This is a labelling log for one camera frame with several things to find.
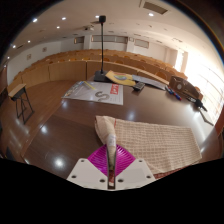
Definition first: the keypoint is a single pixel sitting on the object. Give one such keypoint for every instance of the blue-grey folder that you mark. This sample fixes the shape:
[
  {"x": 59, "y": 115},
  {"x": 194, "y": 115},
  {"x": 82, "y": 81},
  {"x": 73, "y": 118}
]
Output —
[{"x": 150, "y": 81}]

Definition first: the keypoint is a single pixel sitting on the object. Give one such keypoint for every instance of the wooden auditorium seat rows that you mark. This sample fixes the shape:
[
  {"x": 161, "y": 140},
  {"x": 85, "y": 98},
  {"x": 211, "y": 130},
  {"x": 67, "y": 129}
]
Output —
[{"x": 66, "y": 68}]

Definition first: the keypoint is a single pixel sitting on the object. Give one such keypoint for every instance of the black handheld device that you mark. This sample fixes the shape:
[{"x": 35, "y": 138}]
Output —
[{"x": 199, "y": 104}]

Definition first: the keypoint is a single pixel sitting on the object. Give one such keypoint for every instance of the ceiling air vent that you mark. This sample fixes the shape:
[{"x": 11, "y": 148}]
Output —
[{"x": 155, "y": 6}]

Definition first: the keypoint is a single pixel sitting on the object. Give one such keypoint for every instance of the black desk microphone stand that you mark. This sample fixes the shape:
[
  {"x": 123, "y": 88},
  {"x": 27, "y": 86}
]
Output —
[{"x": 101, "y": 50}]

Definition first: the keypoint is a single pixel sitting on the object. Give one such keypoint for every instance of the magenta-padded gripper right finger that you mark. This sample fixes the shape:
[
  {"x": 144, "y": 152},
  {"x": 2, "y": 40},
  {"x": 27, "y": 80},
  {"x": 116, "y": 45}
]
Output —
[{"x": 135, "y": 173}]

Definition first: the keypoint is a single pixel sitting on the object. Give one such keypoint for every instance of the white printed poster sheet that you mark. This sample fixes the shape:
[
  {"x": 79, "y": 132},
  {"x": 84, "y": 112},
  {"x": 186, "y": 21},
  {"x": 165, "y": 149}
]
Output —
[{"x": 100, "y": 95}]

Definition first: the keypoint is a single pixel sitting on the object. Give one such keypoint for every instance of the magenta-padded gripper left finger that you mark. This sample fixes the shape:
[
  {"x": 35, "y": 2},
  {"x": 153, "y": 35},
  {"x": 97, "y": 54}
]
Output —
[{"x": 85, "y": 173}]

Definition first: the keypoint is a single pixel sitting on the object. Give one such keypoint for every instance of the recessed ceiling lights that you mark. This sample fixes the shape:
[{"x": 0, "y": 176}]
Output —
[{"x": 63, "y": 18}]

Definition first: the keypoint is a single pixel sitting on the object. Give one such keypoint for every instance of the beige waffle-weave towel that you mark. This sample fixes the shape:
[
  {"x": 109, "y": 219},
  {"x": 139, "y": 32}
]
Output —
[{"x": 156, "y": 143}]

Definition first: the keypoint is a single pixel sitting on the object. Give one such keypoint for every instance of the blue marker pen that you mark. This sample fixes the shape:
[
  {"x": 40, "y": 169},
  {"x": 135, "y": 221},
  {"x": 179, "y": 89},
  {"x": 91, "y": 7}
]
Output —
[{"x": 169, "y": 90}]

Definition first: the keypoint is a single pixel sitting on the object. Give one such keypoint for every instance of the ceiling projector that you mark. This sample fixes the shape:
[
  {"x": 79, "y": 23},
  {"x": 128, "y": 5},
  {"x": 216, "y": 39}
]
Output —
[{"x": 88, "y": 28}]

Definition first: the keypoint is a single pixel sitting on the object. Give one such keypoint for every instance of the red marker pen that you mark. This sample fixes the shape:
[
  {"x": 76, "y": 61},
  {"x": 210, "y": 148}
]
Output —
[{"x": 176, "y": 95}]

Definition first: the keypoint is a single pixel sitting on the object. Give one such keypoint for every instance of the black remote control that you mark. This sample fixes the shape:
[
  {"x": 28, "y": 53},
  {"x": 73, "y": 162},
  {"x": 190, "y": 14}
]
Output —
[{"x": 139, "y": 86}]

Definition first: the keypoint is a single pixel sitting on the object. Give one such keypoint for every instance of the small wooden-top side desk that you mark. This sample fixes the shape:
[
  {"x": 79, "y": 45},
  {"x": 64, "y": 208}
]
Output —
[{"x": 20, "y": 96}]

